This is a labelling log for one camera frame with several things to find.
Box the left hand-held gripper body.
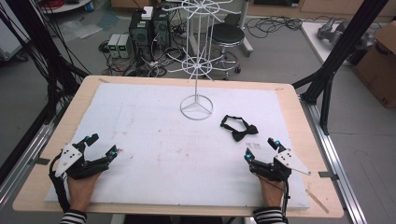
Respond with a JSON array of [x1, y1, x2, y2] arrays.
[[54, 142, 111, 181]]

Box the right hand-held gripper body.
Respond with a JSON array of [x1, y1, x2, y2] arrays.
[[249, 147, 312, 183]]

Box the person's left hand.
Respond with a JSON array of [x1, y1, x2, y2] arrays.
[[66, 173, 101, 213]]

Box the person's right hand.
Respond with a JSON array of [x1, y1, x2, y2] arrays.
[[258, 176, 286, 210]]

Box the black bow tie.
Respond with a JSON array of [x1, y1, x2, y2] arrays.
[[219, 114, 260, 143]]

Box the thin wooden stick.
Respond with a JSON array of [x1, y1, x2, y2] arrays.
[[304, 188, 330, 215]]

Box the white foam mat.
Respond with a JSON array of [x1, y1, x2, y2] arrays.
[[44, 81, 311, 210]]

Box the grey bench power supply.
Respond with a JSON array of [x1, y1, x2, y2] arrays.
[[118, 33, 133, 59], [106, 33, 121, 59]]

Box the clear plastic sheet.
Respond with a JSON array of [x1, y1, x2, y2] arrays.
[[57, 12, 120, 42]]

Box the black computer tower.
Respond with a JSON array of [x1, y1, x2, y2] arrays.
[[128, 9, 154, 62], [151, 11, 172, 49]]

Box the white table leg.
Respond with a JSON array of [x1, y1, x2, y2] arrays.
[[238, 0, 255, 58]]

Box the black round stool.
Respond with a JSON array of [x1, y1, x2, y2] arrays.
[[206, 22, 248, 79]]

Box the brown cardboard box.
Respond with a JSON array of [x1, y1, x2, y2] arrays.
[[352, 21, 396, 109]]

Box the round white table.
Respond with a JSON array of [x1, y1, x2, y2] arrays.
[[39, 0, 93, 15]]

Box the white box device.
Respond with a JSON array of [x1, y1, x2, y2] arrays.
[[140, 6, 154, 21]]

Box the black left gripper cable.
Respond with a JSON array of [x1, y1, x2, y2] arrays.
[[48, 152, 72, 213]]

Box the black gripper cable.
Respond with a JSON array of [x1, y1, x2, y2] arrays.
[[48, 152, 72, 213], [280, 179, 291, 217]]

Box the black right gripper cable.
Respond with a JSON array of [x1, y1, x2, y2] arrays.
[[280, 179, 291, 217]]

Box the aluminium rail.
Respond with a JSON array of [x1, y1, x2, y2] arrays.
[[0, 119, 62, 208], [299, 96, 369, 224]]

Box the white wire display rack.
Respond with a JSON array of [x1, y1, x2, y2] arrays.
[[161, 0, 248, 121]]

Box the black metal frame stand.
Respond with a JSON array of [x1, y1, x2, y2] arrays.
[[291, 0, 390, 135], [0, 0, 90, 185]]

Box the tangle of floor cables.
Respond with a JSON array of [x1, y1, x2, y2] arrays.
[[98, 39, 189, 78]]

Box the black floor cables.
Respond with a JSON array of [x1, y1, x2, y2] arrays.
[[245, 14, 304, 40]]

